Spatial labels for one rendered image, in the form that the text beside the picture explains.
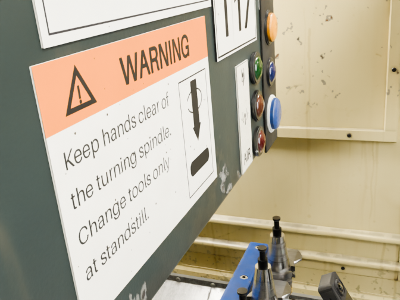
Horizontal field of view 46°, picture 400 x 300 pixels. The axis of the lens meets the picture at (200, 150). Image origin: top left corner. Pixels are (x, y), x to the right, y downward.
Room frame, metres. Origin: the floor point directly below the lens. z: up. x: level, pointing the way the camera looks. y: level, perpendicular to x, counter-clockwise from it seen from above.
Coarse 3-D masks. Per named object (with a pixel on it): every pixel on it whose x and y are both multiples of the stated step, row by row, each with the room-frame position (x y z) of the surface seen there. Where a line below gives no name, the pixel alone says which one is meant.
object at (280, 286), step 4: (276, 280) 0.73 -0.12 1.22; (280, 280) 0.73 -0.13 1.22; (252, 284) 0.73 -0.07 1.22; (276, 284) 0.72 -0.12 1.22; (280, 284) 0.72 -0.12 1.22; (284, 284) 0.72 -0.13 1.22; (288, 284) 0.72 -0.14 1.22; (276, 288) 0.71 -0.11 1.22; (280, 288) 0.71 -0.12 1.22; (284, 288) 0.71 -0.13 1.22; (288, 288) 0.71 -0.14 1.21; (280, 292) 0.70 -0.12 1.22; (284, 292) 0.70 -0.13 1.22; (288, 292) 0.70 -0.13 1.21; (284, 296) 0.69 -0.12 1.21
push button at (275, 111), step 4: (272, 100) 0.43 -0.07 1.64; (276, 100) 0.43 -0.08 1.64; (272, 104) 0.42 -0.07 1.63; (276, 104) 0.43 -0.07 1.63; (280, 104) 0.44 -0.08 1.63; (272, 108) 0.42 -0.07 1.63; (276, 108) 0.42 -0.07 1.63; (280, 108) 0.44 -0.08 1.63; (272, 112) 0.42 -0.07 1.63; (276, 112) 0.42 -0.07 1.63; (280, 112) 0.44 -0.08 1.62; (272, 116) 0.42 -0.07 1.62; (276, 116) 0.42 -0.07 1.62; (280, 116) 0.44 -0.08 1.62; (272, 120) 0.42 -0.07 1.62; (276, 120) 0.42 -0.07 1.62; (272, 124) 0.42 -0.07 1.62; (276, 124) 0.42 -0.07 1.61; (272, 128) 0.42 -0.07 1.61; (276, 128) 0.43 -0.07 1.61
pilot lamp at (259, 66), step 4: (256, 60) 0.38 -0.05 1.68; (260, 60) 0.39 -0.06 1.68; (256, 64) 0.38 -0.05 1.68; (260, 64) 0.39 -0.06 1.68; (256, 68) 0.38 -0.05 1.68; (260, 68) 0.38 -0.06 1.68; (256, 72) 0.38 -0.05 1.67; (260, 72) 0.38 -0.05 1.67; (256, 76) 0.38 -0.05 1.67; (260, 76) 0.39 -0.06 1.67
